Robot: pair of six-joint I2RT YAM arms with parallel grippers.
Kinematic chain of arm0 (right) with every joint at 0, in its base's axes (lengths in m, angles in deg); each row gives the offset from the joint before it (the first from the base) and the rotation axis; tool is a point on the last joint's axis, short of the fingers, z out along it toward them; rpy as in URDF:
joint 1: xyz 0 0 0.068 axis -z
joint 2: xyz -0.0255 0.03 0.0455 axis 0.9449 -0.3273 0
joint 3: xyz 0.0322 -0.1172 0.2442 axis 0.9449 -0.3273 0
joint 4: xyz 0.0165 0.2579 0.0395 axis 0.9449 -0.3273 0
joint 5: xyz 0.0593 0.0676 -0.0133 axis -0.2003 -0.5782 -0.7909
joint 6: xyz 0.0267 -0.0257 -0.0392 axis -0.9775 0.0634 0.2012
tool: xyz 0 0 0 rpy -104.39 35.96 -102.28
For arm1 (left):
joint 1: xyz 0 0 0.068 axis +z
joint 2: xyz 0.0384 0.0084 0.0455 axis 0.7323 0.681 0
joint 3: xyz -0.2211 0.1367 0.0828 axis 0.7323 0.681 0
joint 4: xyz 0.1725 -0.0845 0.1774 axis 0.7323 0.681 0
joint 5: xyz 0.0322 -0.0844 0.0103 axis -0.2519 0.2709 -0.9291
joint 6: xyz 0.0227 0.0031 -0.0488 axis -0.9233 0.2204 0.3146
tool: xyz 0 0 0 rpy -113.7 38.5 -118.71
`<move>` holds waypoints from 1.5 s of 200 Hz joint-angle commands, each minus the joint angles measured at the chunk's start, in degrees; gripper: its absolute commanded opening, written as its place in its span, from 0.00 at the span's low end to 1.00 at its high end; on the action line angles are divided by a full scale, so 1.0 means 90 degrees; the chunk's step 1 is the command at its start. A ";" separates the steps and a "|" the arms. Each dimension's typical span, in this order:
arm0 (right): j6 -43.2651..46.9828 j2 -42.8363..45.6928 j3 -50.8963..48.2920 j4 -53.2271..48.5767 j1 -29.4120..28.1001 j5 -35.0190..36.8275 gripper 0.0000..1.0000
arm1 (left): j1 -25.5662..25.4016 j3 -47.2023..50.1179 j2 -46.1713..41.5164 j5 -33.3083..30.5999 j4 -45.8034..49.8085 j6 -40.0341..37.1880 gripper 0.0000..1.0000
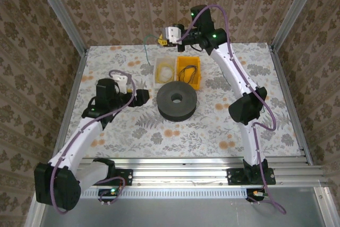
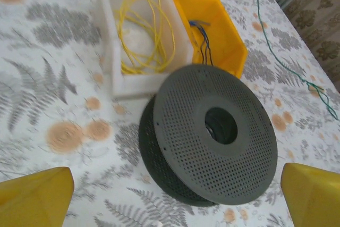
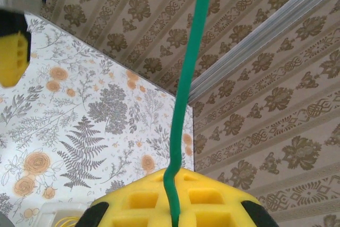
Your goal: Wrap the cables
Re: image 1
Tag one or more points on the aluminium rail frame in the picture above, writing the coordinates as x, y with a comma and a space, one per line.
180, 173

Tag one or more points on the orange plastic bin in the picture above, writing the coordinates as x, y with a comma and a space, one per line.
197, 83

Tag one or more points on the white plastic bin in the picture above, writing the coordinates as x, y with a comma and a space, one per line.
156, 78

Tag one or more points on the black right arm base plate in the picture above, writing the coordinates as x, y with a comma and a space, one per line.
232, 176

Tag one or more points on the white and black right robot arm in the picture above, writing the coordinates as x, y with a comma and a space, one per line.
231, 70

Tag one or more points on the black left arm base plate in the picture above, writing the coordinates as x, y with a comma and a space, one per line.
127, 177

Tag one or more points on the aluminium corner post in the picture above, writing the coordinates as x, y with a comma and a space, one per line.
60, 11
294, 6

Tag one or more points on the small controller board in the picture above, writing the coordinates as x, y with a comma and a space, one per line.
256, 193
112, 192

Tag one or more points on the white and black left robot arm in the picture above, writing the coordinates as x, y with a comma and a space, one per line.
79, 144

